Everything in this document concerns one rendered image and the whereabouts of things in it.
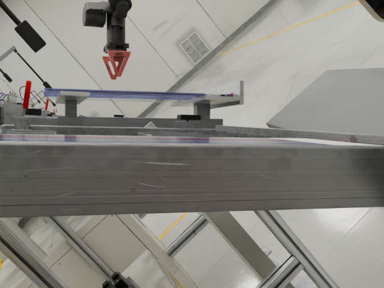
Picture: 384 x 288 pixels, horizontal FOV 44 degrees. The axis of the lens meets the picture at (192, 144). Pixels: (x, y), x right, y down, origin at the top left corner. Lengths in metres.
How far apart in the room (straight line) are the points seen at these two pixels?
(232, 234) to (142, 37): 7.44
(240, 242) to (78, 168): 1.11
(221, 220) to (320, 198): 0.98
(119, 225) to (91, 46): 6.85
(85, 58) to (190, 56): 1.89
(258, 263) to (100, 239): 0.69
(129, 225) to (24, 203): 1.52
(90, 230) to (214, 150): 1.51
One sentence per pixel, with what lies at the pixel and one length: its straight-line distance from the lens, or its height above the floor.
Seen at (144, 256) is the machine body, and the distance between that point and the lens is 1.14.
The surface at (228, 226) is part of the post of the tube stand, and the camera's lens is 1.46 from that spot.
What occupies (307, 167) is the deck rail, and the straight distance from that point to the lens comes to 0.47.
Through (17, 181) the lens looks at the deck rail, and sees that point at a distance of 0.41.
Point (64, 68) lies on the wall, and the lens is 8.54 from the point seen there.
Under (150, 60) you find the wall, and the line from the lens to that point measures 8.70.
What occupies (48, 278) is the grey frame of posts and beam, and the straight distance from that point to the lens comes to 1.17.
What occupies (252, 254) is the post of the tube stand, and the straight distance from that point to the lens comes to 1.51.
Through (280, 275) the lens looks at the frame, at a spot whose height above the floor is 0.32.
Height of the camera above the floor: 0.99
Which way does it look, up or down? 13 degrees down
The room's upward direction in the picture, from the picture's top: 40 degrees counter-clockwise
